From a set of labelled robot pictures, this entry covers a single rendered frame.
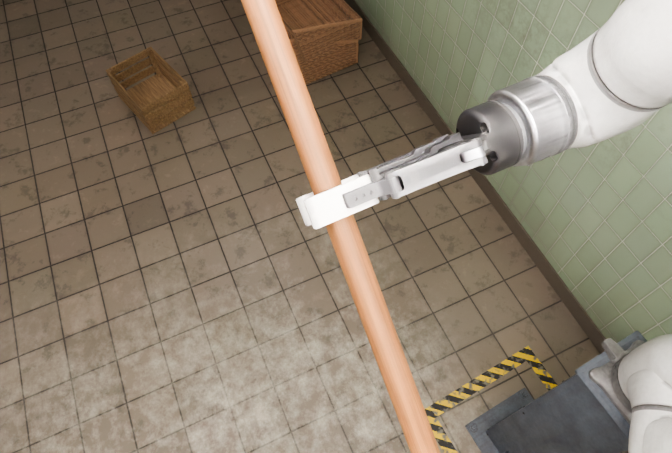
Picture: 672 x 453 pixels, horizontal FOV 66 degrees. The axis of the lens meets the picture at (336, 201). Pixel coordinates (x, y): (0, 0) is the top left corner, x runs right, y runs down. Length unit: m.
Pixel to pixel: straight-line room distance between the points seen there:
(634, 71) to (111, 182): 2.80
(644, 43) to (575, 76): 0.09
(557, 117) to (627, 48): 0.09
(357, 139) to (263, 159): 0.55
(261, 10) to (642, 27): 0.33
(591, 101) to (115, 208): 2.64
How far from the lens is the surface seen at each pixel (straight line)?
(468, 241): 2.73
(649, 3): 0.53
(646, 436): 1.31
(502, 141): 0.55
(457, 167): 0.50
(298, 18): 3.46
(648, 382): 1.35
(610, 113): 0.59
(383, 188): 0.49
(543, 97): 0.58
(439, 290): 2.58
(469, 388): 2.46
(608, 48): 0.56
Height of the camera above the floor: 2.34
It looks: 58 degrees down
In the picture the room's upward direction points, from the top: straight up
